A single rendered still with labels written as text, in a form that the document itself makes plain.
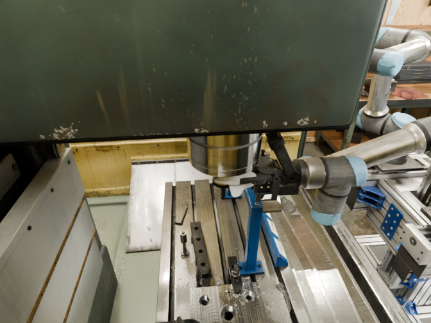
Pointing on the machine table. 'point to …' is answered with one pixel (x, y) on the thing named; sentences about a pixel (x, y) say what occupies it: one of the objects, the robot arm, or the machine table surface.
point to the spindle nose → (224, 154)
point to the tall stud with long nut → (183, 243)
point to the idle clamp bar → (203, 271)
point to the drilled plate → (252, 308)
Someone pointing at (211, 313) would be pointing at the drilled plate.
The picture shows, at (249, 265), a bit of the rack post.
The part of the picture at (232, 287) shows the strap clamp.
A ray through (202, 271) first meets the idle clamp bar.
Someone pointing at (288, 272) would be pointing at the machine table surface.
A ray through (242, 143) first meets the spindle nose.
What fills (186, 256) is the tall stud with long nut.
